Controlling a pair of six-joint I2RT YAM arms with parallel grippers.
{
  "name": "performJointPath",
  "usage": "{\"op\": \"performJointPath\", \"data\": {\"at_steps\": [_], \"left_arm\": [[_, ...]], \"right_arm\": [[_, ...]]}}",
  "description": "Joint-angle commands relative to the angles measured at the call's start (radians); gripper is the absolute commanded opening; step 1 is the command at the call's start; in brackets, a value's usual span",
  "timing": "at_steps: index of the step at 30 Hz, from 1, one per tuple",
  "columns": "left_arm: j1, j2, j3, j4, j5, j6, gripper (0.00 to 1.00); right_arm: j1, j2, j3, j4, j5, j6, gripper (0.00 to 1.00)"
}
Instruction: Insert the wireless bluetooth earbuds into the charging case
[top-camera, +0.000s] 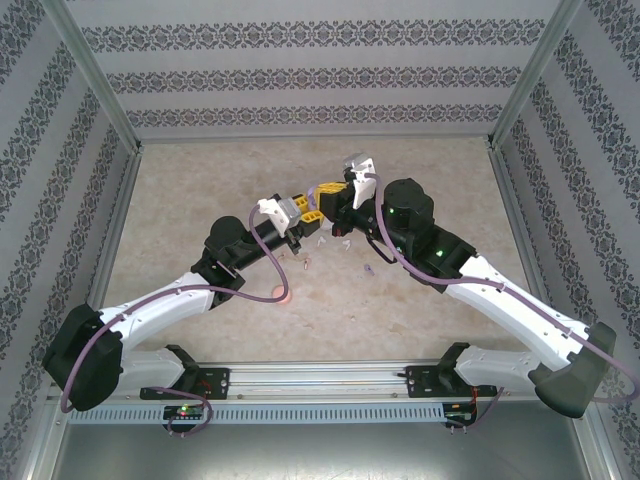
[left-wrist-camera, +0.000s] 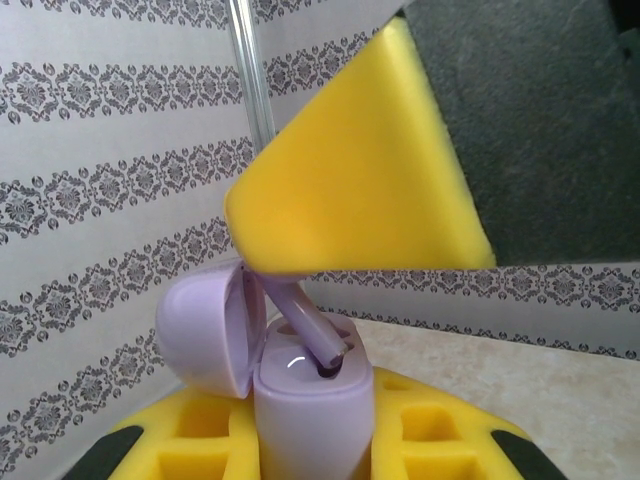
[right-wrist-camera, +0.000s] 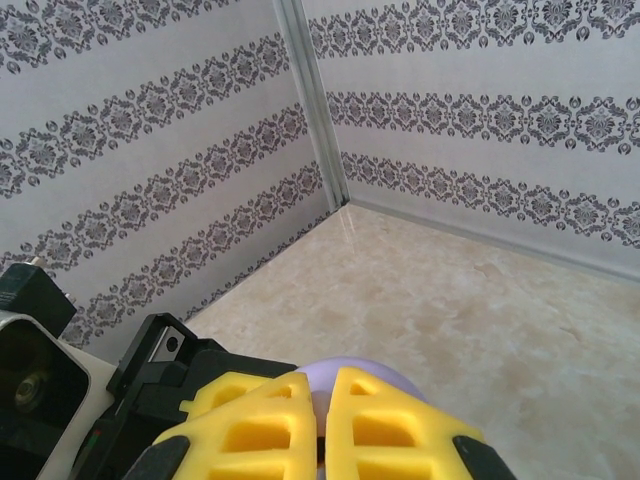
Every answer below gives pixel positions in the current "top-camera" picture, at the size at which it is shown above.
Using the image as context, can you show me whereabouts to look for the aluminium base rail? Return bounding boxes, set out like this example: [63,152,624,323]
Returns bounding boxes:
[47,362,586,402]

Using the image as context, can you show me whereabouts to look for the aluminium frame post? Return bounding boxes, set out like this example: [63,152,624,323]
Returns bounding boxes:
[39,0,144,156]
[487,0,584,151]

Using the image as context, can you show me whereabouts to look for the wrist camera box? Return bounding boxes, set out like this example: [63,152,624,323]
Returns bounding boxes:
[341,153,377,211]
[256,197,302,235]

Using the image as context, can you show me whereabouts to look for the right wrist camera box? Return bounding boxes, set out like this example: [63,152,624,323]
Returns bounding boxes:
[341,153,377,211]

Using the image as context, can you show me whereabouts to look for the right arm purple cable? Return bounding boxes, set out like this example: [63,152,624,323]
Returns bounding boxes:
[363,172,640,434]

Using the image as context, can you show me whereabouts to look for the slotted grey cable duct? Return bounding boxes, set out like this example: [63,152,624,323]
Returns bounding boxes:
[69,403,446,425]

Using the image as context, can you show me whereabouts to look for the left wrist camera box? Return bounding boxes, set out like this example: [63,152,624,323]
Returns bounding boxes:
[256,197,302,235]

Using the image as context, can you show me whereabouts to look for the aluminium table side rail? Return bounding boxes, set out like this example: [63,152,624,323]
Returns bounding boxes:
[69,142,146,365]
[487,142,571,360]

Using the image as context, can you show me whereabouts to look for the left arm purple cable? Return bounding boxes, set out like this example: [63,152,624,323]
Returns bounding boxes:
[59,203,291,440]

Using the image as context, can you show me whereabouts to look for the grey sheet metal shelf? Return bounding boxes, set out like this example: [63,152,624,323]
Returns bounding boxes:
[29,399,621,480]

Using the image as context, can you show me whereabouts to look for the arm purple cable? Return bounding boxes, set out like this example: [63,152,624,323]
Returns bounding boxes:
[59,203,291,440]
[363,172,640,434]

